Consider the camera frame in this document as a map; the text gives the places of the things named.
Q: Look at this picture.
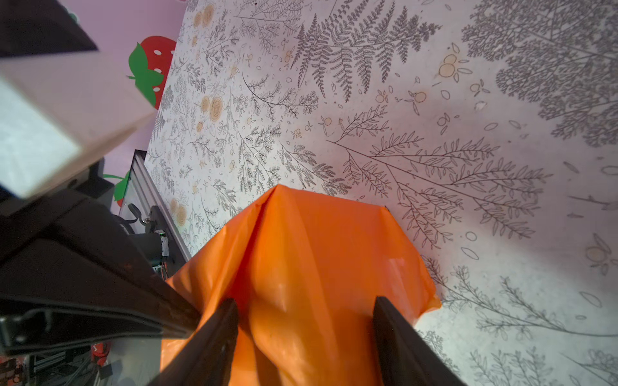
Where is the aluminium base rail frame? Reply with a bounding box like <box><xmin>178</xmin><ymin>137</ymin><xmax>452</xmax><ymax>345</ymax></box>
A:
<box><xmin>117</xmin><ymin>151</ymin><xmax>190</xmax><ymax>280</ymax></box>

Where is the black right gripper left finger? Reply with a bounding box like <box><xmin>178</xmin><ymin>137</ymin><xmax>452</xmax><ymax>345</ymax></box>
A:
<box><xmin>150</xmin><ymin>299</ymin><xmax>239</xmax><ymax>386</ymax></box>

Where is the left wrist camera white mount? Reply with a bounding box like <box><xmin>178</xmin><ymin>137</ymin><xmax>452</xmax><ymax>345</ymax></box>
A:
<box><xmin>0</xmin><ymin>0</ymin><xmax>159</xmax><ymax>199</ymax></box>

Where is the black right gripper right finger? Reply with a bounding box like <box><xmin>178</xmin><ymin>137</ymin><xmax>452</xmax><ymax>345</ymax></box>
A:
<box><xmin>373</xmin><ymin>296</ymin><xmax>464</xmax><ymax>386</ymax></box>

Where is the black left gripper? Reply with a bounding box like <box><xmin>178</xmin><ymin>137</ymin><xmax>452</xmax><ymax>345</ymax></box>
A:
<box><xmin>1</xmin><ymin>182</ymin><xmax>200</xmax><ymax>355</ymax></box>

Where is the yellow orange wrapping paper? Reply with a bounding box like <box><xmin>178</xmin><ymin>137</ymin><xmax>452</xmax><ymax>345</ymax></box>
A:
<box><xmin>168</xmin><ymin>185</ymin><xmax>441</xmax><ymax>385</ymax></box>

